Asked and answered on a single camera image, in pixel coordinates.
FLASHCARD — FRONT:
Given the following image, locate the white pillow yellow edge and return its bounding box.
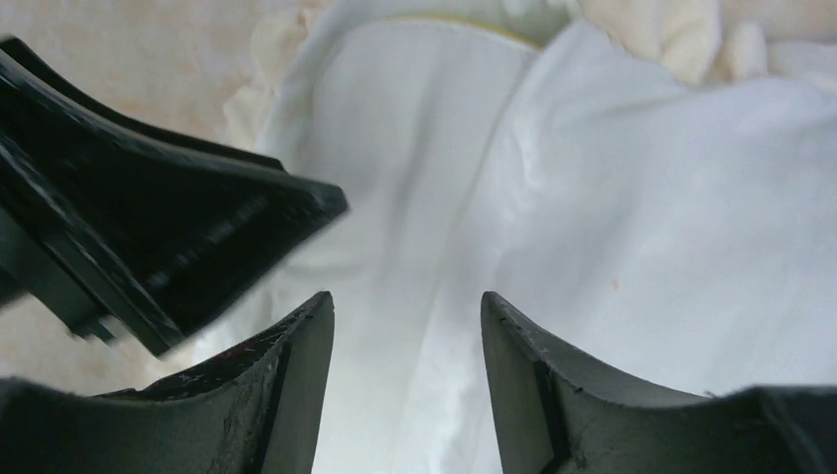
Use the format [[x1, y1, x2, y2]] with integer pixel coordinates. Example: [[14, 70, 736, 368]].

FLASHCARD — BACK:
[[392, 13, 545, 49]]

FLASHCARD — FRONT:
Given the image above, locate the white ruffled pillowcase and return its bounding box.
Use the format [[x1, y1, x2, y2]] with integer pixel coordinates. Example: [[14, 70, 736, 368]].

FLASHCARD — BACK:
[[193, 1, 836, 473]]

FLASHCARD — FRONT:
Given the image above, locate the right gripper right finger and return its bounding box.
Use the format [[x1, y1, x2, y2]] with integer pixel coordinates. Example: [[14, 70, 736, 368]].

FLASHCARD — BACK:
[[481, 291, 836, 474]]

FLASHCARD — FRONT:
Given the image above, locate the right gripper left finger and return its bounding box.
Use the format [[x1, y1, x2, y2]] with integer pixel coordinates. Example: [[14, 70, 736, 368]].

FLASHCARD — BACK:
[[1, 291, 335, 473]]

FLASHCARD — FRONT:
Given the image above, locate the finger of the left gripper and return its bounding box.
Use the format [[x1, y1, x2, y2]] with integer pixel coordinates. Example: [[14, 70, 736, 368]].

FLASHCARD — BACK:
[[1, 37, 348, 356]]

